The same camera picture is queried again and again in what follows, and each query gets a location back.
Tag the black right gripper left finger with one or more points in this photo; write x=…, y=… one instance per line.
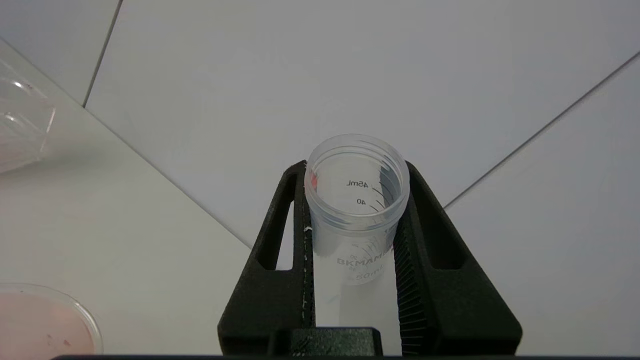
x=265, y=300

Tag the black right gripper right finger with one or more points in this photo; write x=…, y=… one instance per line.
x=450, y=300

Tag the test tube with red pigment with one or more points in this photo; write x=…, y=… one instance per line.
x=355, y=240

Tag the clear glass beaker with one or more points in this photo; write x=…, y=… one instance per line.
x=45, y=325

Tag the clear acrylic test tube rack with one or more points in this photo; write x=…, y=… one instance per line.
x=25, y=115

